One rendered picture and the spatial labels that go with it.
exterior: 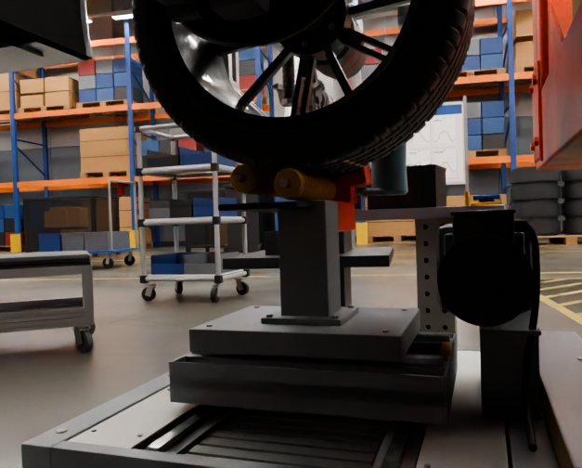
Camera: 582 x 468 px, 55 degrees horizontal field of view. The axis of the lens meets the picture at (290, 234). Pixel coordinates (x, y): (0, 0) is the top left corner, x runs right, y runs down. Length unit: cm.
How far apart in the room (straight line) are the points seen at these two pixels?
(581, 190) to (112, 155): 870
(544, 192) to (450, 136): 167
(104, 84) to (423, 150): 755
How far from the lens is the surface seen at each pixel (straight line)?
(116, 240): 655
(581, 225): 854
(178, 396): 111
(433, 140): 741
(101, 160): 1246
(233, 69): 145
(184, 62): 116
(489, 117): 1109
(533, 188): 835
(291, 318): 109
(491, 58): 1131
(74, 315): 205
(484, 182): 1202
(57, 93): 1326
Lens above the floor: 42
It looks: 1 degrees down
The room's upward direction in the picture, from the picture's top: 2 degrees counter-clockwise
